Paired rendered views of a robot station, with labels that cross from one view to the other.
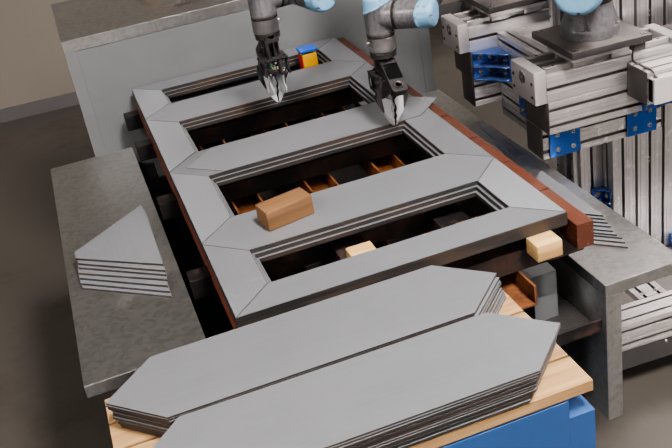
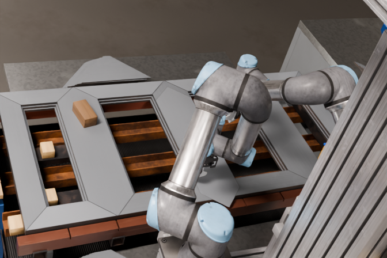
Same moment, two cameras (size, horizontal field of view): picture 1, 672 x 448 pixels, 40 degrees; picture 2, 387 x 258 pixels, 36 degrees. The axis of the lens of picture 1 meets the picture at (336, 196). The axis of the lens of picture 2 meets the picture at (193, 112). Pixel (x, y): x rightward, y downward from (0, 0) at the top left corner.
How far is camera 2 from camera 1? 2.61 m
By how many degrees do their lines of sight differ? 60
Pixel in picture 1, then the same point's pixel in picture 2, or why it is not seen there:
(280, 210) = (76, 108)
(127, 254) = (97, 71)
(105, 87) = (297, 59)
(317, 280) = (12, 121)
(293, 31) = not seen: hidden behind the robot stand
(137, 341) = (29, 78)
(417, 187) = (93, 173)
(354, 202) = (88, 144)
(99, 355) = (24, 67)
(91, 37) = (308, 31)
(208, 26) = not seen: hidden behind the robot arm
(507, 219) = (31, 202)
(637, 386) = not seen: outside the picture
